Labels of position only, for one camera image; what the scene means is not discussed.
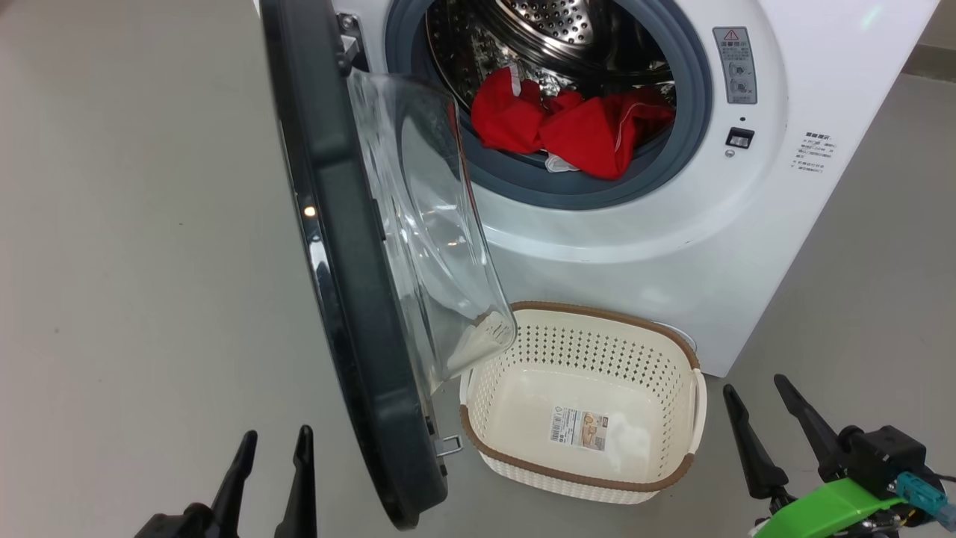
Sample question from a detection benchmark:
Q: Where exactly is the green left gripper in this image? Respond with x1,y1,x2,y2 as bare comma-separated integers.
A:
134,426,317,538

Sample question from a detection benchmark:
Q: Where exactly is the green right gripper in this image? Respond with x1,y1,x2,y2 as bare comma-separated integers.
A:
723,374,908,538

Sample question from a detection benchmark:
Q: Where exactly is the black round washer door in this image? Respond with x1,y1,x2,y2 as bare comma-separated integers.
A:
259,0,518,530

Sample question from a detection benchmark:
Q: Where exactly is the red garment white trim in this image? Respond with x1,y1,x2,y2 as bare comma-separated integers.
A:
471,66,583,154
539,90,677,180

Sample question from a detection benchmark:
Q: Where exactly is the white front-load washing machine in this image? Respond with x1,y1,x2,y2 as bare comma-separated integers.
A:
250,0,940,378

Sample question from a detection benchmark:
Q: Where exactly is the cream basket brown rim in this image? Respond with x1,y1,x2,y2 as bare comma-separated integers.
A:
458,301,707,505

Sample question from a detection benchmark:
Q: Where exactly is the stainless steel washing machine drum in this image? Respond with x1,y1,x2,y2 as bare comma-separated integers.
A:
426,0,677,98

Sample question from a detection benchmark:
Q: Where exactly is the paper product label sticker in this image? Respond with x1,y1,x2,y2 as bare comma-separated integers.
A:
550,407,609,451

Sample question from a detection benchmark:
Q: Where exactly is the grey warning sticker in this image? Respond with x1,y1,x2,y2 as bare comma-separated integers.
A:
713,27,758,105

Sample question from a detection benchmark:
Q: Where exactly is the grey skirting board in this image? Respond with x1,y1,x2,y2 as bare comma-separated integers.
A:
900,45,956,83

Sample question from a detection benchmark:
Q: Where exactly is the teal right cable connector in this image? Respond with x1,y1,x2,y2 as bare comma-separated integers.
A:
895,471,956,533

